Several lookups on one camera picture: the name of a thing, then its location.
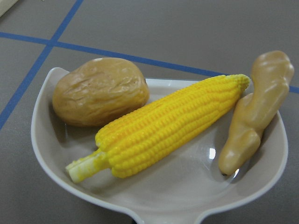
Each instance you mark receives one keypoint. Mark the brown toy potato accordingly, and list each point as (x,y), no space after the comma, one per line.
(100,91)

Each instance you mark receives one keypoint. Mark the yellow toy corn cob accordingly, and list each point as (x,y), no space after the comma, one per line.
(136,141)

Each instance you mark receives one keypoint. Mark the tan toy ginger root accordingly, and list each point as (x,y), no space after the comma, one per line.
(271,75)

